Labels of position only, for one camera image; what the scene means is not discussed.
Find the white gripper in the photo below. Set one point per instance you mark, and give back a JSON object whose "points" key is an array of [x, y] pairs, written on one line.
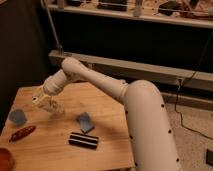
{"points": [[41, 98]]}

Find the clear plastic bottle white cap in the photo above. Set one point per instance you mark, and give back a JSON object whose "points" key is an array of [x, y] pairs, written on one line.
{"points": [[48, 104]]}

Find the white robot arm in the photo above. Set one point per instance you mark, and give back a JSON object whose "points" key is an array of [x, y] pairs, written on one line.
{"points": [[152, 139]]}

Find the blue-grey block left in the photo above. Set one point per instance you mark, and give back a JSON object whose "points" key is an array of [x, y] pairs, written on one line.
{"points": [[18, 117]]}

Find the blue-grey block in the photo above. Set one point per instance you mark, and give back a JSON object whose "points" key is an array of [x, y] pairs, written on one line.
{"points": [[85, 122], [18, 117]]}

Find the red elongated toy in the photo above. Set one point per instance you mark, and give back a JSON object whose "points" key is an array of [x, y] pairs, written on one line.
{"points": [[22, 133]]}

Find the blue-grey block centre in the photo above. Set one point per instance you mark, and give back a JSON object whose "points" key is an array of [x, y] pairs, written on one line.
{"points": [[85, 122]]}

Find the black striped rectangular block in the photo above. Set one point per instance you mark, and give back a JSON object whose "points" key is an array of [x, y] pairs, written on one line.
{"points": [[83, 140]]}

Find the thin metal pole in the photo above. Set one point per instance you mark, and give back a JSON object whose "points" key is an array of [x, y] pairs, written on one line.
{"points": [[58, 45]]}

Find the red bowl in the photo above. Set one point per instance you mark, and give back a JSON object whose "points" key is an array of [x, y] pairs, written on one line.
{"points": [[6, 160]]}

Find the dark box on floor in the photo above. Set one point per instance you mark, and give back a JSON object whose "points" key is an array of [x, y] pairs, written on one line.
{"points": [[209, 157]]}

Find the upper shelf with clutter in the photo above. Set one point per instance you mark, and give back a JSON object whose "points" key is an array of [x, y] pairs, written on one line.
{"points": [[194, 13]]}

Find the metal frame rail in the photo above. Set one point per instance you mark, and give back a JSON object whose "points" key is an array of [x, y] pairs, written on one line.
{"points": [[136, 70]]}

